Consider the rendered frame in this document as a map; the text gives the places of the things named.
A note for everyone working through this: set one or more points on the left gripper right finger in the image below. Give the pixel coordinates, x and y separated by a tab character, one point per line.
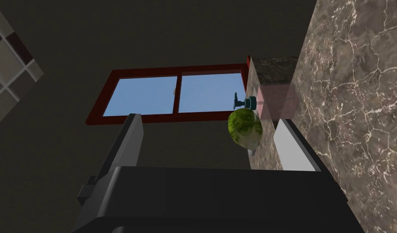
293	147

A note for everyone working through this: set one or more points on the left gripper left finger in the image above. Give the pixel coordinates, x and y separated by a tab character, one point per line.
125	145

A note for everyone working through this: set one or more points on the pink soap dispenser teal pump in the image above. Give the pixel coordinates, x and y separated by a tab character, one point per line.
272	102

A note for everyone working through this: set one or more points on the green lettuce head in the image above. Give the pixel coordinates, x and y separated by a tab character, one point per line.
246	128

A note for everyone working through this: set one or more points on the red framed window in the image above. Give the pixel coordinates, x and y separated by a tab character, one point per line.
172	94

